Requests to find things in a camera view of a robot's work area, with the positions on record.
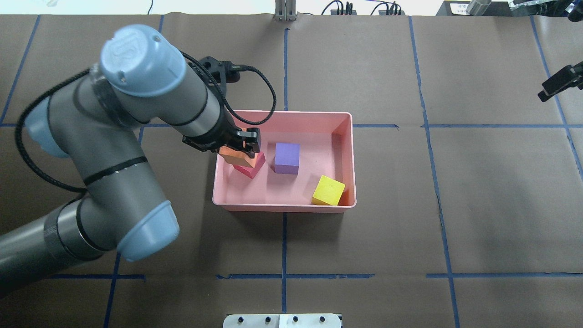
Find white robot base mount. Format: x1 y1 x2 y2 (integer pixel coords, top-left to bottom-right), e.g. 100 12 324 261
222 313 343 328

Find brown paper table cover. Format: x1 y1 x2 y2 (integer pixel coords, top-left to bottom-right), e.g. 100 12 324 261
1 13 583 328

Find black power strip plugs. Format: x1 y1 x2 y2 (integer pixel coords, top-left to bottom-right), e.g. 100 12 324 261
319 0 406 16

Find pink plastic bin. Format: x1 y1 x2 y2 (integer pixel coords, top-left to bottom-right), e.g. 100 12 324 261
212 111 357 213

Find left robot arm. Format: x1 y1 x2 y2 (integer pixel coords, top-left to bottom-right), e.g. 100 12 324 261
1 24 263 297

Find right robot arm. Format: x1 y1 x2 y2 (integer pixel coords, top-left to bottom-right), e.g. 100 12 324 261
537 0 583 102

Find aluminium frame post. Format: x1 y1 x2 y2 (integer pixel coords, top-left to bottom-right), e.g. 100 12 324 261
273 0 297 21

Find yellow foam block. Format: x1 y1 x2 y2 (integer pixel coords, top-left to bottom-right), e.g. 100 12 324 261
312 175 346 206

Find red foam block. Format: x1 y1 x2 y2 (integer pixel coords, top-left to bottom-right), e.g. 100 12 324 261
233 152 265 179

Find purple foam block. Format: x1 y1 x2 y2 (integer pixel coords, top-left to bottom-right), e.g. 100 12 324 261
274 143 301 175

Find orange foam block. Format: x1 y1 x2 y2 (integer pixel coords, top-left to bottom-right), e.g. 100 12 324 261
218 146 260 168

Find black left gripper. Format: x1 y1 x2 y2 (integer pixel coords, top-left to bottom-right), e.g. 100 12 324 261
182 116 261 154

